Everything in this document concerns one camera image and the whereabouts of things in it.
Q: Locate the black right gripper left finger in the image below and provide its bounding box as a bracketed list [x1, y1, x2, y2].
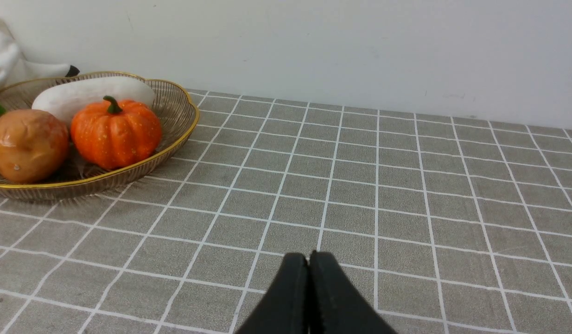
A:
[237, 252, 309, 334]

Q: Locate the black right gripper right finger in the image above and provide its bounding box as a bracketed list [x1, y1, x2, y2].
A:
[308, 251, 396, 334]

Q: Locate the white cloth bag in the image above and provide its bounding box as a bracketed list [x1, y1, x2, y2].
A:
[0, 18, 80, 90]

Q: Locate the orange toy pumpkin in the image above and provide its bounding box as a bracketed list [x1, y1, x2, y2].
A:
[70, 96, 162, 170]

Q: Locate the white toy radish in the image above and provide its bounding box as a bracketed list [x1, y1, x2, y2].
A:
[32, 76, 155, 127]

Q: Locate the brown toy potato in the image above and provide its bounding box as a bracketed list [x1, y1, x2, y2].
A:
[0, 109, 70, 184]

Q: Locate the gold wire basket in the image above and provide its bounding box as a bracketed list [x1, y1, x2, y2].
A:
[0, 71, 200, 201]

